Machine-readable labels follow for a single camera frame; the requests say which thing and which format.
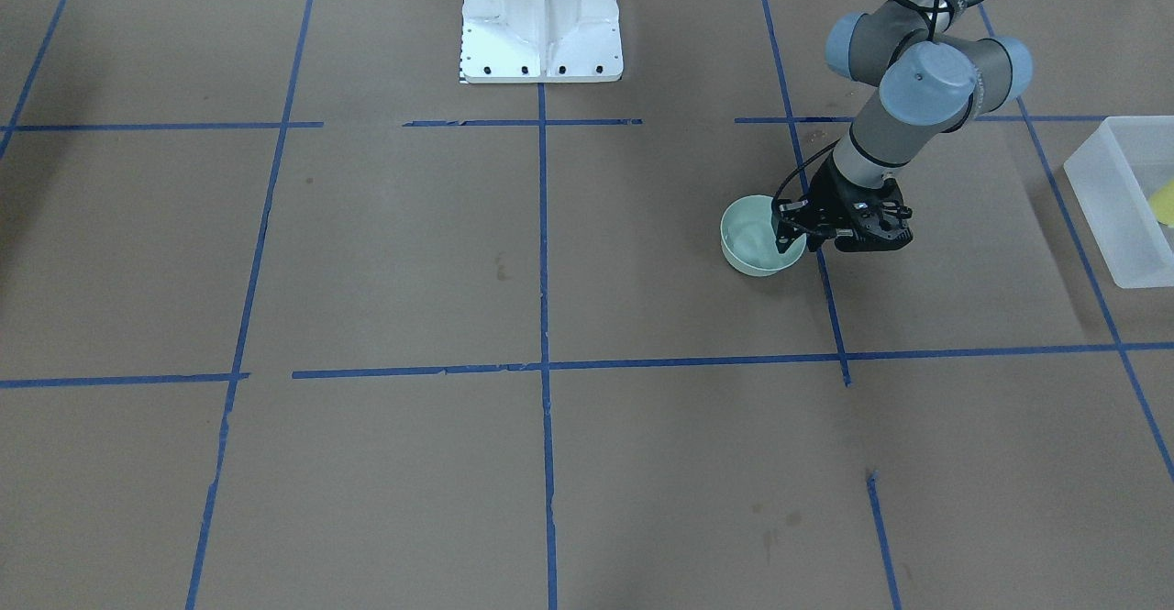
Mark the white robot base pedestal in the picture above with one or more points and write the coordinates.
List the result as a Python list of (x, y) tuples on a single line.
[(541, 41)]

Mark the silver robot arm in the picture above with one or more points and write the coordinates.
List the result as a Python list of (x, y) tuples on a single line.
[(926, 83)]

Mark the mint green bowl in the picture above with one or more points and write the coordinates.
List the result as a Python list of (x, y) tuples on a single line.
[(748, 238)]

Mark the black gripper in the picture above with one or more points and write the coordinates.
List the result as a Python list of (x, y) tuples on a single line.
[(825, 198)]

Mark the yellow plastic cup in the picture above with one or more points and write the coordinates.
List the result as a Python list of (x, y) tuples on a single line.
[(1161, 205)]

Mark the clear plastic bin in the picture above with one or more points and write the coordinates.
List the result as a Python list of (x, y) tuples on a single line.
[(1112, 173)]

